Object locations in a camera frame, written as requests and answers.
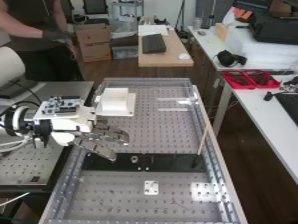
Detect black headphones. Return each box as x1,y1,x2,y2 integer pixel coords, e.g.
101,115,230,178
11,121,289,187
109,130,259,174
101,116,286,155
216,49,249,67

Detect wooden desk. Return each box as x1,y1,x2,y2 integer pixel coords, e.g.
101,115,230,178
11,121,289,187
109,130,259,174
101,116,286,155
136,24,196,69

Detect white desk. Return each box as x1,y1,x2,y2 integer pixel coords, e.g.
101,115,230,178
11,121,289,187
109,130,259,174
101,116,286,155
212,73,298,184
188,24,298,73

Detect cardboard box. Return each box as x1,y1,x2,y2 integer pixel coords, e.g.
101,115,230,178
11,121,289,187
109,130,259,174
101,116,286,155
73,22,113,64

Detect black plate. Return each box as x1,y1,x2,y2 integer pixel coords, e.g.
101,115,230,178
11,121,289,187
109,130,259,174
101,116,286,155
82,152,210,174

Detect thin stick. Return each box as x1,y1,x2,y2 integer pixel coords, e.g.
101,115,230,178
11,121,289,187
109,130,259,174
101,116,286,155
194,116,213,158

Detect red tray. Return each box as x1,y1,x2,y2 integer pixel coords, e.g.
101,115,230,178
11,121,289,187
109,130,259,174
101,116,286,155
220,68,282,90

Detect clear box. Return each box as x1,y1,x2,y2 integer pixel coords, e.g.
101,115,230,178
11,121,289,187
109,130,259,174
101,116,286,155
39,77,250,224

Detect white cable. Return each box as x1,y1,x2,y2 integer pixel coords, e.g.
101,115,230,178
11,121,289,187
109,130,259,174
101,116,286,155
0,138,35,154

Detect black case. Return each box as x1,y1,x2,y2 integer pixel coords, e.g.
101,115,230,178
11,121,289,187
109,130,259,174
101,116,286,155
246,9,298,45

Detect small silver mounting plate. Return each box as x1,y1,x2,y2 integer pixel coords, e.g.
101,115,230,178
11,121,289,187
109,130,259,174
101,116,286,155
142,180,160,196

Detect black keyboard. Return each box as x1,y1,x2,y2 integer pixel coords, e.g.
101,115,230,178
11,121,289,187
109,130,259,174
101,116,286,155
141,32,169,55
274,92,298,127

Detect black cable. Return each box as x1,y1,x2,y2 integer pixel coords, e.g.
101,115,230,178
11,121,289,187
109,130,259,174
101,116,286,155
12,81,44,105

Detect small white box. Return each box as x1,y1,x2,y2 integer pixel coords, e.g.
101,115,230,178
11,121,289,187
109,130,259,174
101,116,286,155
93,86,138,118

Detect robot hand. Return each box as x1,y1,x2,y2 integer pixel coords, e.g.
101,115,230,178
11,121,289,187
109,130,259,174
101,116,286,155
32,95,132,163

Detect person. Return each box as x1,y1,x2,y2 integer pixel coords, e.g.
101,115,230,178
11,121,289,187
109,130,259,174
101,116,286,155
0,0,86,83

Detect white computer mouse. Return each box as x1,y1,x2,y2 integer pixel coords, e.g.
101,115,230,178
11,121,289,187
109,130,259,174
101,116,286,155
177,52,193,61

